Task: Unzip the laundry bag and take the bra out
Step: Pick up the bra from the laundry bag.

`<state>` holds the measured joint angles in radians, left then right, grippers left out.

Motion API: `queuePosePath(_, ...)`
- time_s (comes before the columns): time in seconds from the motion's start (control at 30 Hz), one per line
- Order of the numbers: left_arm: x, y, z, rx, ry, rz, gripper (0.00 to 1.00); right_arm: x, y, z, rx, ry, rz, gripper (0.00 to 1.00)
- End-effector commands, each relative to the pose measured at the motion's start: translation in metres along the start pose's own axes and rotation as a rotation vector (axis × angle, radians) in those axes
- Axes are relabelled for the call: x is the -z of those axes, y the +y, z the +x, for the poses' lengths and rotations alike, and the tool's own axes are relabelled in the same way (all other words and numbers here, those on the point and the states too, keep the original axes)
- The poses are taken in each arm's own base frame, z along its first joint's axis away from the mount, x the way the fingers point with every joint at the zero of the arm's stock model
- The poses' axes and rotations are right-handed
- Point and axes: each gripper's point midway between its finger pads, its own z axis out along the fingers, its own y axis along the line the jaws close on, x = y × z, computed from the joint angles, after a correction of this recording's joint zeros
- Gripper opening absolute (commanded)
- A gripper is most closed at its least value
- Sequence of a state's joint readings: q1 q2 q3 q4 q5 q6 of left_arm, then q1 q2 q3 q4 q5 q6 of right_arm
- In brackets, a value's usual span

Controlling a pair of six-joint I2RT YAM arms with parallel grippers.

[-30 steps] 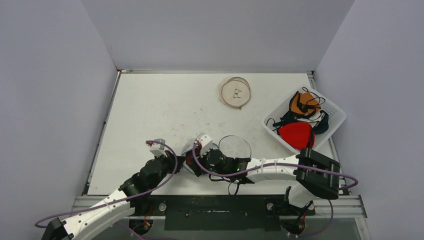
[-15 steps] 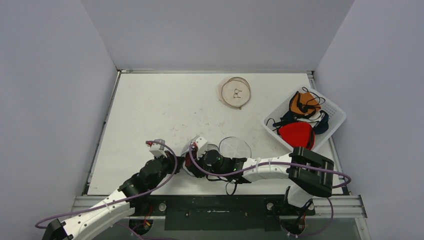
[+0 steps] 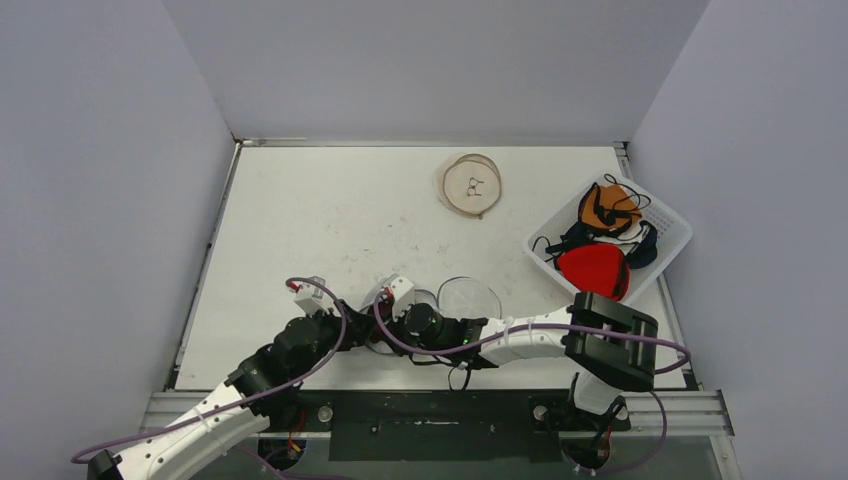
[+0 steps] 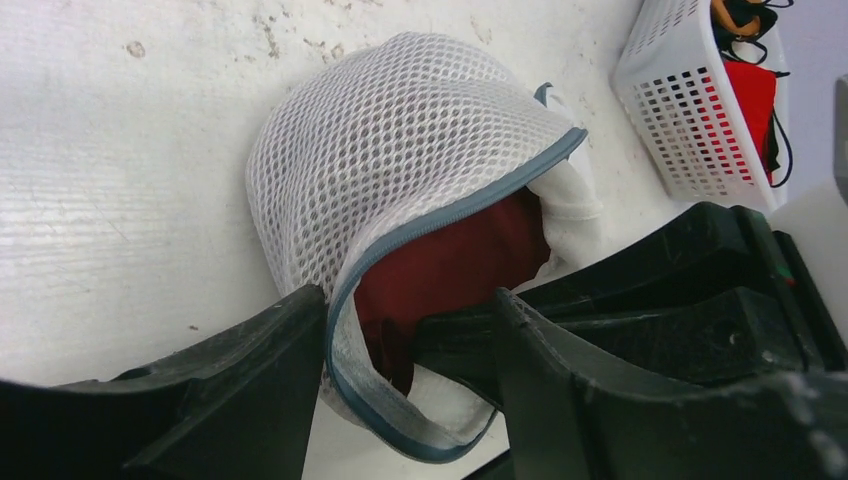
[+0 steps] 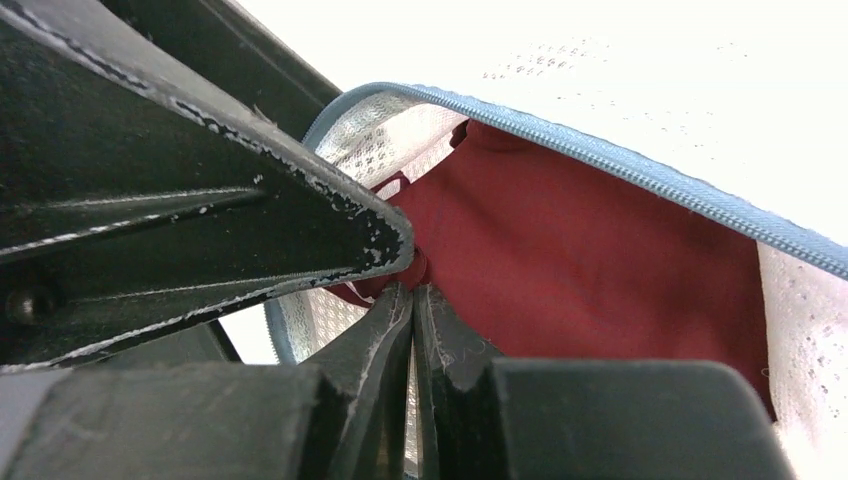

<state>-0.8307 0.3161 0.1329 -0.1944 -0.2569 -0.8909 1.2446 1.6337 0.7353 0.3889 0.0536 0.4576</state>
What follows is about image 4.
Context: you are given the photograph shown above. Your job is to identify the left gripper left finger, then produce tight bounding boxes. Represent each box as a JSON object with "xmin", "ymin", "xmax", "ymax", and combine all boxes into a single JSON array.
[{"xmin": 1, "ymin": 286, "xmax": 327, "ymax": 479}]

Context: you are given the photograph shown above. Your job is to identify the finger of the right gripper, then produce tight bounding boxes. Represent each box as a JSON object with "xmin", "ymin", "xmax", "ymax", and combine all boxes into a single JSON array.
[
  {"xmin": 519, "ymin": 202, "xmax": 829, "ymax": 325},
  {"xmin": 413, "ymin": 287, "xmax": 804, "ymax": 408}
]

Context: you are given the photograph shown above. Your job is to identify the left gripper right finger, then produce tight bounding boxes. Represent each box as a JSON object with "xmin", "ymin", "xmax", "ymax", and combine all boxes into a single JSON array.
[{"xmin": 493, "ymin": 290, "xmax": 847, "ymax": 479}]

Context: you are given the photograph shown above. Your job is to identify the maroon satin bra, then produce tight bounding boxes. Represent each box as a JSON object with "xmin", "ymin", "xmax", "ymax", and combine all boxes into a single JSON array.
[{"xmin": 354, "ymin": 189, "xmax": 550, "ymax": 395}]

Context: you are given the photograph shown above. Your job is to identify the orange bra black straps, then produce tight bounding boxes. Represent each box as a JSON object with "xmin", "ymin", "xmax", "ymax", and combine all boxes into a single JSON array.
[{"xmin": 710, "ymin": 0, "xmax": 793, "ymax": 41}]

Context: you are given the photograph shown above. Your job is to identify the blue-trim mesh laundry bag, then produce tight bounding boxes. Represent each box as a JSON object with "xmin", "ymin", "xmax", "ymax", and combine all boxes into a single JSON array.
[{"xmin": 245, "ymin": 32, "xmax": 602, "ymax": 464}]

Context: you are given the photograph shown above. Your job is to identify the white plastic basket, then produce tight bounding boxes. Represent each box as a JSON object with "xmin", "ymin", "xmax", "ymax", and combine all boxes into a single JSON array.
[{"xmin": 612, "ymin": 1, "xmax": 789, "ymax": 212}]

